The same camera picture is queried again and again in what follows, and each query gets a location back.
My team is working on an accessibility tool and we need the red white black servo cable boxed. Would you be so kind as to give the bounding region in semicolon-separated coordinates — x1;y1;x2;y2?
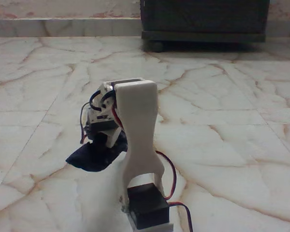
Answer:
155;150;177;201

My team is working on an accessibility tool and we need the dark navy sock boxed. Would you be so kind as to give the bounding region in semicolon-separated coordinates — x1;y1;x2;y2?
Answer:
65;133;128;173

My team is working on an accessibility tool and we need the dark wooden cabinet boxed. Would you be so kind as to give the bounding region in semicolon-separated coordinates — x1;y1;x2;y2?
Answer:
140;0;271;44

